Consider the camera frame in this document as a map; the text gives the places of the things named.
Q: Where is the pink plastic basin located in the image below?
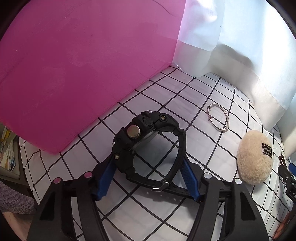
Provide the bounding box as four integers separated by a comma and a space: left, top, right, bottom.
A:
0, 0, 186, 154

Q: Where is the thin silver bangle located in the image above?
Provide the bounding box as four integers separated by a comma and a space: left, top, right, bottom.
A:
207, 104, 230, 133

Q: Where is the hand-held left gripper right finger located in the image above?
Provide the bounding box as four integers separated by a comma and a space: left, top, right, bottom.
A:
181, 159, 270, 241

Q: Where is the beige plush hair clip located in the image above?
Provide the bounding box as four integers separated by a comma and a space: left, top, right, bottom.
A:
237, 130, 274, 185

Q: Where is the white curtain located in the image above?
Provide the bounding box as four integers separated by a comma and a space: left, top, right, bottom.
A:
171, 0, 296, 139

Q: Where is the grey fuzzy cloth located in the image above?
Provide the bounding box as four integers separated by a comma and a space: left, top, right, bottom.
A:
0, 181, 36, 215

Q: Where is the stack of colourful books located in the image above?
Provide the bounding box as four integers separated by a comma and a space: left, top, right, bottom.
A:
0, 125, 20, 178

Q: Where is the black wristwatch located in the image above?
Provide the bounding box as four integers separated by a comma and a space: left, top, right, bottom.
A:
112, 111, 201, 200

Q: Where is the white black grid tablecloth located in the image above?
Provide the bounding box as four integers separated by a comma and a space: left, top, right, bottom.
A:
18, 65, 292, 241

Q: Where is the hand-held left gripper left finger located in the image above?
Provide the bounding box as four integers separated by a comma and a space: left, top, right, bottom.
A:
28, 158, 116, 241

